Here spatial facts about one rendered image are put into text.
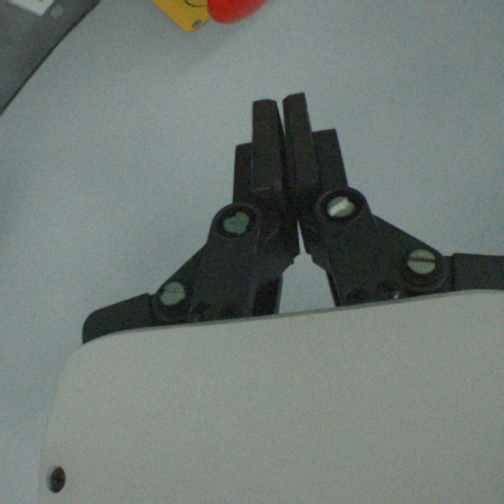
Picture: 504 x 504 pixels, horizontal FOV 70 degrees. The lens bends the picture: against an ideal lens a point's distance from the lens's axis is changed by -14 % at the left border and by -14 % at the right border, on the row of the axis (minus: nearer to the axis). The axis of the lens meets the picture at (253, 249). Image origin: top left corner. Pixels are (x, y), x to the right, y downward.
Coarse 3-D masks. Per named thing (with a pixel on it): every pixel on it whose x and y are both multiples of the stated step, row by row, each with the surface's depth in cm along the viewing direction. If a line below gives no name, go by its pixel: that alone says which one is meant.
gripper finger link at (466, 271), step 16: (448, 256) 8; (464, 256) 8; (480, 256) 8; (496, 256) 8; (448, 272) 8; (464, 272) 8; (480, 272) 8; (496, 272) 8; (448, 288) 8; (464, 288) 8; (480, 288) 8; (496, 288) 8
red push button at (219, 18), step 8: (208, 0) 16; (216, 0) 16; (224, 0) 16; (232, 0) 16; (240, 0) 16; (248, 0) 17; (256, 0) 17; (264, 0) 18; (208, 8) 17; (216, 8) 16; (224, 8) 16; (232, 8) 17; (240, 8) 17; (248, 8) 17; (256, 8) 18; (216, 16) 17; (224, 16) 17; (232, 16) 17; (240, 16) 18; (248, 16) 19
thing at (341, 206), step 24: (336, 192) 9; (360, 192) 9; (336, 216) 9; (360, 216) 9; (336, 240) 8; (360, 240) 8; (336, 264) 8; (360, 264) 8; (384, 264) 8; (336, 288) 8; (360, 288) 8; (384, 288) 7
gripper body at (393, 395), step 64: (256, 320) 7; (320, 320) 7; (384, 320) 6; (448, 320) 6; (64, 384) 7; (128, 384) 7; (192, 384) 6; (256, 384) 6; (320, 384) 6; (384, 384) 6; (448, 384) 5; (64, 448) 6; (128, 448) 6; (192, 448) 6; (256, 448) 5; (320, 448) 5; (384, 448) 5; (448, 448) 5
